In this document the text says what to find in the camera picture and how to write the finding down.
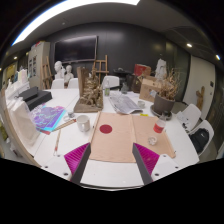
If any white plastic chair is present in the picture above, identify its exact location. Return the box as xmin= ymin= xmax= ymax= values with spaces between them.
xmin=188 ymin=119 xmax=215 ymax=158
xmin=175 ymin=103 xmax=203 ymax=134
xmin=67 ymin=77 xmax=80 ymax=90
xmin=100 ymin=75 xmax=121 ymax=91
xmin=50 ymin=78 xmax=65 ymax=90

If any wooden figure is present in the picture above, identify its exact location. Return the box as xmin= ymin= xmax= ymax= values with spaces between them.
xmin=195 ymin=85 xmax=206 ymax=112

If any flat round red coaster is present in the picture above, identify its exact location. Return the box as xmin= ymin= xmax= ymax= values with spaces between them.
xmin=99 ymin=123 xmax=113 ymax=135

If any wooden easel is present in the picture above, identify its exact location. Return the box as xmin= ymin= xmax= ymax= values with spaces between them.
xmin=92 ymin=54 xmax=110 ymax=84
xmin=41 ymin=55 xmax=54 ymax=90

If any clear red-label drink bottle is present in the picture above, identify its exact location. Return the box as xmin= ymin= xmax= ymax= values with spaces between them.
xmin=147 ymin=111 xmax=168 ymax=147

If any white plaster bust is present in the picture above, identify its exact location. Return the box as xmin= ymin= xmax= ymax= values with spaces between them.
xmin=53 ymin=60 xmax=66 ymax=80
xmin=63 ymin=64 xmax=75 ymax=84

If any small black box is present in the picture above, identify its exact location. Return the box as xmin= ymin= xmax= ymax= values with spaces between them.
xmin=18 ymin=86 xmax=39 ymax=102

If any printed newspaper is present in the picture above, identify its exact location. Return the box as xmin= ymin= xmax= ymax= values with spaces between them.
xmin=108 ymin=93 xmax=144 ymax=115

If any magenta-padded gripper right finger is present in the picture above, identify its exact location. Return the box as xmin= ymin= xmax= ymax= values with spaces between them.
xmin=132 ymin=142 xmax=183 ymax=186

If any white plaster statue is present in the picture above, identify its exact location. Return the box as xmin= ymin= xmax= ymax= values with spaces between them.
xmin=154 ymin=58 xmax=168 ymax=81

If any dark glass flask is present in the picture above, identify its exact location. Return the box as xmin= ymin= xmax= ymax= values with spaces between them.
xmin=120 ymin=81 xmax=130 ymax=95

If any brown cardboard box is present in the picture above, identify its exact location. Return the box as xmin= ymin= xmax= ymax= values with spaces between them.
xmin=138 ymin=74 xmax=164 ymax=103

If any flat wooden ruler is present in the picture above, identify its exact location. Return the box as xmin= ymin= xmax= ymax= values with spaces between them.
xmin=52 ymin=118 xmax=78 ymax=132

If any thin wooden stick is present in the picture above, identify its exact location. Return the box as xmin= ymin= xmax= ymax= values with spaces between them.
xmin=53 ymin=129 xmax=62 ymax=157

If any long wooden slat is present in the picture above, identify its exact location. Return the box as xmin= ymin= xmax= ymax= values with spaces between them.
xmin=89 ymin=111 xmax=102 ymax=144

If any black backpack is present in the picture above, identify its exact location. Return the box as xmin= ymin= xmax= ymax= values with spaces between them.
xmin=188 ymin=128 xmax=210 ymax=155

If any long ceiling light panel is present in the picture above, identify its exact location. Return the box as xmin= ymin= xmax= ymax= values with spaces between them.
xmin=11 ymin=0 xmax=141 ymax=47

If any white ceramic mug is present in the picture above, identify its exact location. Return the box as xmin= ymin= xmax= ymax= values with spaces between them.
xmin=75 ymin=114 xmax=92 ymax=133

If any white cabinet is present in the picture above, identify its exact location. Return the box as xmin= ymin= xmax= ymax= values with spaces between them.
xmin=27 ymin=41 xmax=52 ymax=90

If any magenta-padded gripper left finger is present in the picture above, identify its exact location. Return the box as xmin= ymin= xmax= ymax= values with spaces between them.
xmin=42 ymin=142 xmax=92 ymax=185

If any dried plant in grey pot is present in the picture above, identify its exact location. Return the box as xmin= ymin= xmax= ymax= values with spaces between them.
xmin=153 ymin=68 xmax=183 ymax=116

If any clear green-label bottle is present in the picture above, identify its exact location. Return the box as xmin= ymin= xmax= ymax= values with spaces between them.
xmin=103 ymin=79 xmax=111 ymax=98

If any white paper bag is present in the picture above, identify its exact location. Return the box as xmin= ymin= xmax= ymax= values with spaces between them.
xmin=6 ymin=98 xmax=41 ymax=148

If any black wall television screen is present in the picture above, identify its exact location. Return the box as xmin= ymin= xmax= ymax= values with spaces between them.
xmin=53 ymin=35 xmax=99 ymax=64

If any grey plant saucer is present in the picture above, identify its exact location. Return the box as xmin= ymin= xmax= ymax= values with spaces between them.
xmin=149 ymin=104 xmax=174 ymax=121

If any red box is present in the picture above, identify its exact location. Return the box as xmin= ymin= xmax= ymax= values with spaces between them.
xmin=133 ymin=63 xmax=152 ymax=78

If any colourful printed book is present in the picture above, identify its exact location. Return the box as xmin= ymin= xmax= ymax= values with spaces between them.
xmin=29 ymin=103 xmax=68 ymax=135

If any wooden sculpture model on board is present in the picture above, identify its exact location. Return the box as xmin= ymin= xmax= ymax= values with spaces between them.
xmin=73 ymin=66 xmax=104 ymax=114

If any large flat black box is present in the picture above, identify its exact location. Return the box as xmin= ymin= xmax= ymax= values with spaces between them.
xmin=25 ymin=90 xmax=53 ymax=112

